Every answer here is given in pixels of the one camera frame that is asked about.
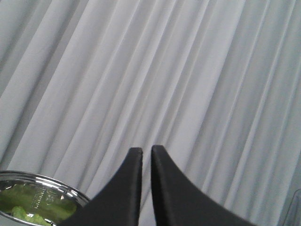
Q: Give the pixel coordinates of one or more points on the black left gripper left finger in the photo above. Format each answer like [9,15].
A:
[118,203]

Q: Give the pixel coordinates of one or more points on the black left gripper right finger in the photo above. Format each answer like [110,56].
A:
[178,202]

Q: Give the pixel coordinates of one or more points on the green lettuce leaf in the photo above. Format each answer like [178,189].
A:
[36,204]

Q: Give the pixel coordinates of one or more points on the green electric cooking pot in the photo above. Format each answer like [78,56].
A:
[9,178]

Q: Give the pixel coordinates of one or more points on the white pleated curtain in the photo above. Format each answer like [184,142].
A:
[216,82]

